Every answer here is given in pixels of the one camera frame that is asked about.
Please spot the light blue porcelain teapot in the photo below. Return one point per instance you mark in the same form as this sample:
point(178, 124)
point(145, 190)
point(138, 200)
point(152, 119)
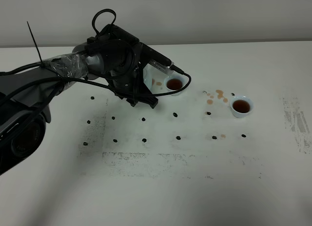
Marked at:
point(150, 76)

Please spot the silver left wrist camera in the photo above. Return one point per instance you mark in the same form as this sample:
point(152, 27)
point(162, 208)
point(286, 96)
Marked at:
point(157, 60)

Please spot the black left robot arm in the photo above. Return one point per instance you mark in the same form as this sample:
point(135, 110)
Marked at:
point(26, 92)

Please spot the light blue teacup far right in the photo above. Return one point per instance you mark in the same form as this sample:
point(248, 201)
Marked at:
point(241, 106)

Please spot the black cable tie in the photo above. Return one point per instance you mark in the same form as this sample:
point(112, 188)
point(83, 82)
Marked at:
point(35, 44)

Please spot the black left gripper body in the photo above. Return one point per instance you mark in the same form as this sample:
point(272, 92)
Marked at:
point(130, 79)

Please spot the light blue teacup near teapot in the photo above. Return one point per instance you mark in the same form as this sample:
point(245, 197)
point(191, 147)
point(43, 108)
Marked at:
point(173, 83)

